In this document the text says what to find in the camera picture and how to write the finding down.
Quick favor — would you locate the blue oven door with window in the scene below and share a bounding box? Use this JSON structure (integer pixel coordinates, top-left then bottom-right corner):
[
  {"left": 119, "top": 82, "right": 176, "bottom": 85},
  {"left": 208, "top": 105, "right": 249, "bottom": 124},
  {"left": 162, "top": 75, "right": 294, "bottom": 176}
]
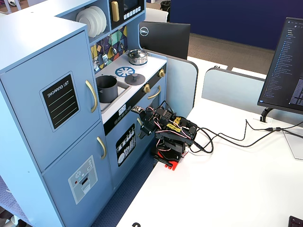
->
[{"left": 139, "top": 79, "right": 167, "bottom": 134}]

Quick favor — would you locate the thin black cable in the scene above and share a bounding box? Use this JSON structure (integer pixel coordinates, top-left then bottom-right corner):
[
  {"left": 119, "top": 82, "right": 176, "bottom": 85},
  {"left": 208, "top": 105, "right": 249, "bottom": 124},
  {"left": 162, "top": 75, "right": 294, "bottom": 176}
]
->
[{"left": 197, "top": 119, "right": 249, "bottom": 141}]

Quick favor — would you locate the monitor with lit screen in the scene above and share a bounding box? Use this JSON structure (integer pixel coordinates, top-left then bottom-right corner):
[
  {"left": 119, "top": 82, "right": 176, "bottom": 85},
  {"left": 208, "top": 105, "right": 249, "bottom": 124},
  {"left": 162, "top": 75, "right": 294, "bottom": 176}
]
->
[{"left": 257, "top": 17, "right": 303, "bottom": 115}]

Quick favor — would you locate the blue door with shopping list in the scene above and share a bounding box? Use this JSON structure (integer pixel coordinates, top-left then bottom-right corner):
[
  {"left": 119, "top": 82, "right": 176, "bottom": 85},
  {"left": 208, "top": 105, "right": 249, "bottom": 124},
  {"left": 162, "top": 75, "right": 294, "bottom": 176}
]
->
[{"left": 0, "top": 30, "right": 103, "bottom": 173}]

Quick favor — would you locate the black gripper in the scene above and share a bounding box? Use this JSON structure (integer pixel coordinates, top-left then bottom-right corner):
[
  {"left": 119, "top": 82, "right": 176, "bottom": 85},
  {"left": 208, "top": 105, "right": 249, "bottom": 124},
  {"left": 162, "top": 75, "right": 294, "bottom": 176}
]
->
[{"left": 139, "top": 109, "right": 159, "bottom": 139}]

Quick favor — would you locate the white chair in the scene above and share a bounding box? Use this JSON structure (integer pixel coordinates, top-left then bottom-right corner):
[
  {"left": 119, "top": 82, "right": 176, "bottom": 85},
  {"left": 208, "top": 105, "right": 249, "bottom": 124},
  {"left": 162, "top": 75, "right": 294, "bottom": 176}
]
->
[{"left": 144, "top": 7, "right": 169, "bottom": 23}]

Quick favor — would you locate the blue wooden toy kitchen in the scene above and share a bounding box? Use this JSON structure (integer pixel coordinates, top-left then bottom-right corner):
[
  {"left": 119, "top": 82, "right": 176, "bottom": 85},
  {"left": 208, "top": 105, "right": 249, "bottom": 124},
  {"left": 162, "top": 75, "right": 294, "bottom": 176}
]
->
[{"left": 0, "top": 0, "right": 168, "bottom": 227}]

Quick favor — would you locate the gold dishwasher handle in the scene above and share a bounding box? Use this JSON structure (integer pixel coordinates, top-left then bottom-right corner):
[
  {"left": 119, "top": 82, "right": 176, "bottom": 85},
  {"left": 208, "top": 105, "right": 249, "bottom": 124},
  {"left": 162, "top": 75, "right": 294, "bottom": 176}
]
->
[{"left": 136, "top": 117, "right": 143, "bottom": 140}]

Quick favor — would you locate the tall gray-blue desk divider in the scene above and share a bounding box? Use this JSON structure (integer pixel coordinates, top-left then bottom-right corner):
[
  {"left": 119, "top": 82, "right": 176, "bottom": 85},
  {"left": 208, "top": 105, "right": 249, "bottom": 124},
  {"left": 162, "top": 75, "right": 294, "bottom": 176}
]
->
[{"left": 144, "top": 50, "right": 199, "bottom": 119}]

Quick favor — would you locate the red and black robot base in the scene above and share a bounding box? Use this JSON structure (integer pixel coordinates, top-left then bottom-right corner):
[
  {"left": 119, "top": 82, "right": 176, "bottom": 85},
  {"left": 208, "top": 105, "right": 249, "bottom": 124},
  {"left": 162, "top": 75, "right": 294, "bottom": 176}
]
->
[{"left": 152, "top": 139, "right": 190, "bottom": 172}]

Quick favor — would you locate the gray monitor stand base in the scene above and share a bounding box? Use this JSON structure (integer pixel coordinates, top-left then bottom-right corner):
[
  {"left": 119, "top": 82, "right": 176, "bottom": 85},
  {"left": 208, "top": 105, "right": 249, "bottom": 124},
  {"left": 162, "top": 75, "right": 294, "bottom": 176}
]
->
[{"left": 282, "top": 127, "right": 303, "bottom": 161}]

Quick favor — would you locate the low gray-blue desk divider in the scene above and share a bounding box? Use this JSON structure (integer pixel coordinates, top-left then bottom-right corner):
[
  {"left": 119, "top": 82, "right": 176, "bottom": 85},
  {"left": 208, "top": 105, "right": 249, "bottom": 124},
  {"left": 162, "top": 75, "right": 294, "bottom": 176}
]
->
[{"left": 201, "top": 67, "right": 266, "bottom": 108}]

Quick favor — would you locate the white toy plate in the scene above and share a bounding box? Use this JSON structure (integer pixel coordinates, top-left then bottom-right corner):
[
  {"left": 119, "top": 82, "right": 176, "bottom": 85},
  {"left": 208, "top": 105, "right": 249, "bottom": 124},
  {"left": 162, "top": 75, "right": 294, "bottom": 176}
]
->
[
  {"left": 89, "top": 5, "right": 107, "bottom": 33},
  {"left": 81, "top": 7, "right": 103, "bottom": 36},
  {"left": 76, "top": 9, "right": 94, "bottom": 38}
]

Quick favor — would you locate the gray toy cooking pot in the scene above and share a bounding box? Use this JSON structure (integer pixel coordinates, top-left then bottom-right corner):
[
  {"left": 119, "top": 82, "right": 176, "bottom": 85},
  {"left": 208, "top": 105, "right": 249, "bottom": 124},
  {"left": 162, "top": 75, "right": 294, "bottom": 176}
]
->
[{"left": 96, "top": 75, "right": 119, "bottom": 104}]

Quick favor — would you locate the short gold fridge handle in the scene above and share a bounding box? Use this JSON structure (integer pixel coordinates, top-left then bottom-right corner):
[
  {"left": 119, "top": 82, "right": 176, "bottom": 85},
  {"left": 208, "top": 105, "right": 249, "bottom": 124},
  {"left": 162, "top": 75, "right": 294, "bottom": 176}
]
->
[{"left": 96, "top": 136, "right": 107, "bottom": 160}]

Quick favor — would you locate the steel skimmer spoon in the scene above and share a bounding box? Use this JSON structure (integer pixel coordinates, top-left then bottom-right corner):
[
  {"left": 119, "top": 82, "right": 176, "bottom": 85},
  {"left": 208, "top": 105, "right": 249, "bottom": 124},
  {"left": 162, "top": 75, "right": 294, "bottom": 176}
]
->
[{"left": 93, "top": 40, "right": 100, "bottom": 71}]

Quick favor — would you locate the gray sink basin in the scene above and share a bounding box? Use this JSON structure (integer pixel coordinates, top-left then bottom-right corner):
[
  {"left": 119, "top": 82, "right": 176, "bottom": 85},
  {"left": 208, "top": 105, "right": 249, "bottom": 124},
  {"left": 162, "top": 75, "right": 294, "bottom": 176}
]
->
[{"left": 98, "top": 81, "right": 132, "bottom": 112}]

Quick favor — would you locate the blue door with dishes print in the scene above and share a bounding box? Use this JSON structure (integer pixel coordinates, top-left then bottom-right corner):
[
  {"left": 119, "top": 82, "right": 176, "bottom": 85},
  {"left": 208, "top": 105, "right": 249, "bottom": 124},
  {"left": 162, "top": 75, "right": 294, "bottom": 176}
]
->
[{"left": 105, "top": 107, "right": 156, "bottom": 188}]

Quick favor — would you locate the black keyboard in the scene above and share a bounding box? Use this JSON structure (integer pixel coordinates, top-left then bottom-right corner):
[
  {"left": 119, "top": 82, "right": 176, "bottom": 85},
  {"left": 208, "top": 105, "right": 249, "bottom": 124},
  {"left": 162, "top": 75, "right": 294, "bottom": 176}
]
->
[{"left": 288, "top": 215, "right": 303, "bottom": 227}]

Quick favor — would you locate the gray pot lid with knob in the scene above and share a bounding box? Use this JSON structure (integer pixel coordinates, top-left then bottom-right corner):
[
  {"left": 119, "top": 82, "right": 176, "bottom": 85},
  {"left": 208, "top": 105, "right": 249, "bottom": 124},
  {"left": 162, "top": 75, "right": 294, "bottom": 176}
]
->
[{"left": 125, "top": 73, "right": 145, "bottom": 86}]

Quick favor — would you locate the blue door with dispenser print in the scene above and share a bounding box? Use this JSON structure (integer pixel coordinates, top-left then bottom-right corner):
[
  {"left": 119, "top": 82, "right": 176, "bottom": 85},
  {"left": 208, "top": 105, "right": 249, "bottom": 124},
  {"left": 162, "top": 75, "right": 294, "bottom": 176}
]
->
[{"left": 41, "top": 121, "right": 114, "bottom": 227}]

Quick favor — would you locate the long gold fridge handle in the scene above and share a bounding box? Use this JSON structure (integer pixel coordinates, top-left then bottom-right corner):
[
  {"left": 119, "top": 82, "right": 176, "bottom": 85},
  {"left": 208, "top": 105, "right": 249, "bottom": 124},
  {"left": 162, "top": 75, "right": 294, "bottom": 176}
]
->
[{"left": 85, "top": 79, "right": 98, "bottom": 114}]

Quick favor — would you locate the black Dell monitor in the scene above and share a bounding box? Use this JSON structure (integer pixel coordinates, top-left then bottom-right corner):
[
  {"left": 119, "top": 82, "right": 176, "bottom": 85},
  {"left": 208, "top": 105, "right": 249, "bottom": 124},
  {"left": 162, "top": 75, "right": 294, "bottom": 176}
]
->
[{"left": 139, "top": 21, "right": 191, "bottom": 60}]

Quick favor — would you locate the steel slotted spatula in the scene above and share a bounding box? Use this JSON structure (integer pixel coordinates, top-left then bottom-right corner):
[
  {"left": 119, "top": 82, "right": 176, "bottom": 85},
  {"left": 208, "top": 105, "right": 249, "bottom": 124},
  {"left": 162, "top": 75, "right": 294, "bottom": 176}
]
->
[{"left": 102, "top": 37, "right": 109, "bottom": 65}]

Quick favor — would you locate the steel pot with lid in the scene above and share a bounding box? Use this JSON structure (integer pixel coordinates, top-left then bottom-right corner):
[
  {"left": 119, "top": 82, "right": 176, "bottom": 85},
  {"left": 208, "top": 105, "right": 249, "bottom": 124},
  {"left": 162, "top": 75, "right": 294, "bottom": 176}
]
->
[{"left": 125, "top": 49, "right": 149, "bottom": 66}]

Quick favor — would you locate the steel ladle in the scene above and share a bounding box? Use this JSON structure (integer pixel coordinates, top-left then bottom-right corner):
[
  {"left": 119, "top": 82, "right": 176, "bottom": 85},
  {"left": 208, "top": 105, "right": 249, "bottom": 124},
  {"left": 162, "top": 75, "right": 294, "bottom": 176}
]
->
[{"left": 110, "top": 35, "right": 118, "bottom": 56}]

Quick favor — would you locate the gold oven handle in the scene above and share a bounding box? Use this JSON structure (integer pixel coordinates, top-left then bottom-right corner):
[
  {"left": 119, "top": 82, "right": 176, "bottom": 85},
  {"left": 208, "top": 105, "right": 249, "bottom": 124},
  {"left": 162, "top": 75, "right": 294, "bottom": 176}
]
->
[{"left": 147, "top": 85, "right": 162, "bottom": 100}]

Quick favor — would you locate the black microwave door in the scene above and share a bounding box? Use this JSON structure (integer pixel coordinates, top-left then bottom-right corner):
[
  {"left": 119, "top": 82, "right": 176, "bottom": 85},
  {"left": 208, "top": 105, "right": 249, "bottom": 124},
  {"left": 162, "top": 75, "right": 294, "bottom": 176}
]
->
[{"left": 108, "top": 0, "right": 145, "bottom": 30}]

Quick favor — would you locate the thick black cable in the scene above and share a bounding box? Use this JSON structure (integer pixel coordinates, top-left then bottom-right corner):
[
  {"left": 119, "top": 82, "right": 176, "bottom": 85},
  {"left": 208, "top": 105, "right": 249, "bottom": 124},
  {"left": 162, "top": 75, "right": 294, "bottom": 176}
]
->
[{"left": 189, "top": 122, "right": 303, "bottom": 154}]

